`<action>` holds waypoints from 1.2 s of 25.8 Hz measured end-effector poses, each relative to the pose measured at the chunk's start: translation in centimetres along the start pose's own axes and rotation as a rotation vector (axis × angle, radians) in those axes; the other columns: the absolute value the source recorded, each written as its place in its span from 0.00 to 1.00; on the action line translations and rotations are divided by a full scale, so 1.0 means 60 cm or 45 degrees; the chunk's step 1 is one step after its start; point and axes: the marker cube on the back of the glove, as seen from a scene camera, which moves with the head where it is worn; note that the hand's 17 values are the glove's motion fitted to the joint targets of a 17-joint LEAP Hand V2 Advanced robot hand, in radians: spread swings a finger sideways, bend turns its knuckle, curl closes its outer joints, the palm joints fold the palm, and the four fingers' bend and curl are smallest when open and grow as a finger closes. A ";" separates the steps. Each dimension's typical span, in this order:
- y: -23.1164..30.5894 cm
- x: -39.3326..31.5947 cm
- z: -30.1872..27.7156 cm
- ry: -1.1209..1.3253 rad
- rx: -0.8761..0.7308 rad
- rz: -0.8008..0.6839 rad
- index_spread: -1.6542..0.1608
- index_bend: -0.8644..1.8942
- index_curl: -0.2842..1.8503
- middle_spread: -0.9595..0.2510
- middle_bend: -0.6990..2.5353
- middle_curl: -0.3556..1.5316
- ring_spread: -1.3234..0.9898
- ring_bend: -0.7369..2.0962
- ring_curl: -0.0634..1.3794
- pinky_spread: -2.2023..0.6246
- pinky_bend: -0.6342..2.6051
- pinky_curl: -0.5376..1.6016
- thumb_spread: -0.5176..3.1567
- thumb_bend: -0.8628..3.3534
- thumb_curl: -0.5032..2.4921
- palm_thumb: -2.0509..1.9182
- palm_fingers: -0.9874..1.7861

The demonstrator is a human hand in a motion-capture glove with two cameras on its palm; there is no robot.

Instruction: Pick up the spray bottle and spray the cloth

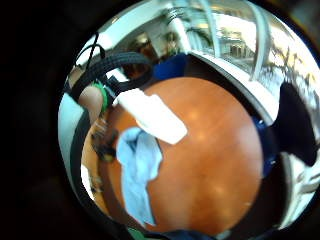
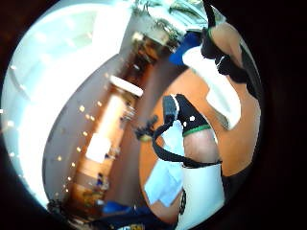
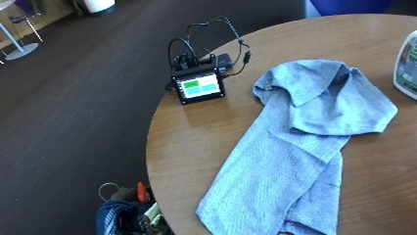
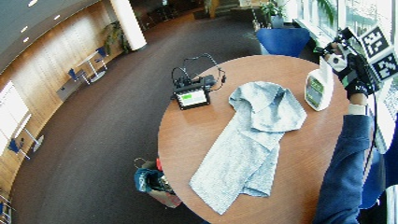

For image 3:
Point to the light blue cloth towel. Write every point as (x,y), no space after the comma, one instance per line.
(286,143)

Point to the dark blue bag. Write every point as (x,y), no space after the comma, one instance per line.
(124,215)

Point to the white waste bin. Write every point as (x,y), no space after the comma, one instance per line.
(98,5)

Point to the blue upholstered seat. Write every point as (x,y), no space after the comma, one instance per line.
(349,6)

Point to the white spray bottle green label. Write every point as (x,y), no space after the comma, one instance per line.
(406,70)

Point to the white round table base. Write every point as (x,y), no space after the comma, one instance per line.
(18,50)

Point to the blue chair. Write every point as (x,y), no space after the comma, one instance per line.
(25,13)

